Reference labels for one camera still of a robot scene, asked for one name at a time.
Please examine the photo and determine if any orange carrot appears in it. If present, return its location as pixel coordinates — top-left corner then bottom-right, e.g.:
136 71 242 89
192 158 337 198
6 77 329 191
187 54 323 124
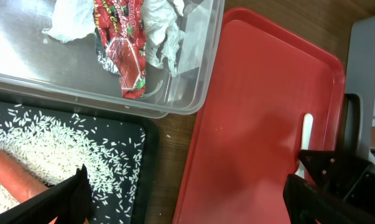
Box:
0 148 59 224

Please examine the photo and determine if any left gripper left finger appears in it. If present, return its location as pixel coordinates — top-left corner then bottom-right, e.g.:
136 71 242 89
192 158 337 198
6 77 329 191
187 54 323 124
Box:
0 166 92 224

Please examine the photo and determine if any red serving tray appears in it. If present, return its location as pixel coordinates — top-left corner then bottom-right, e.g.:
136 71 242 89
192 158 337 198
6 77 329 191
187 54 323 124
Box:
174 7 345 224

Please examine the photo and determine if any black tray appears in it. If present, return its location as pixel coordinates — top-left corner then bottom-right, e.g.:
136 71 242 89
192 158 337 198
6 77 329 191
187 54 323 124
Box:
0 92 159 223

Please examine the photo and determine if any clear plastic bin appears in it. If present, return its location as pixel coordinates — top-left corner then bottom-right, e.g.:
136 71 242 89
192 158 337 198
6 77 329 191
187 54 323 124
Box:
0 0 225 118

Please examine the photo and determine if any white rice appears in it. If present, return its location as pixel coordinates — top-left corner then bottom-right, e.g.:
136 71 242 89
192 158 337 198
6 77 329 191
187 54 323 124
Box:
0 102 146 223

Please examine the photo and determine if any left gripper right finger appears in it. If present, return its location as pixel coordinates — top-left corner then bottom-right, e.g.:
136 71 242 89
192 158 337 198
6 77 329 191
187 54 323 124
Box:
283 174 375 224

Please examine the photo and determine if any white plastic spoon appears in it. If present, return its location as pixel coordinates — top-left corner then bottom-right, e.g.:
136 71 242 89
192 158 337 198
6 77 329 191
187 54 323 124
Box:
295 113 313 179

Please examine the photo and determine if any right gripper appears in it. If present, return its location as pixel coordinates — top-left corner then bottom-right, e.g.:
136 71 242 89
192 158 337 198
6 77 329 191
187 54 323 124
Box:
298 150 375 217

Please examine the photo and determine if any red snack wrapper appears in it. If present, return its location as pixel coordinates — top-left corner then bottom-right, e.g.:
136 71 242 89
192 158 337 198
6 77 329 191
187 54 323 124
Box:
93 0 147 99

